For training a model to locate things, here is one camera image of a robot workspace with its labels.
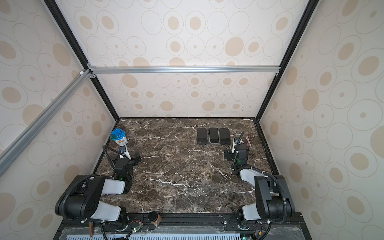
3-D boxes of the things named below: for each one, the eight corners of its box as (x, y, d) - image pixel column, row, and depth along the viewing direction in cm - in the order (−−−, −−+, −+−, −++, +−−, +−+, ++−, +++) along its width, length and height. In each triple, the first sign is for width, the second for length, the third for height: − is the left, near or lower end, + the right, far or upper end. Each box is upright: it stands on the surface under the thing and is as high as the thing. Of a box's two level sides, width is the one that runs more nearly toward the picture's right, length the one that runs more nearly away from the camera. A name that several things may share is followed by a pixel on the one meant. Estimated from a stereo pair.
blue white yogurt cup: (115, 147, 105) (108, 137, 96) (119, 138, 110) (113, 128, 101) (127, 147, 105) (121, 137, 96) (130, 138, 110) (125, 128, 102)
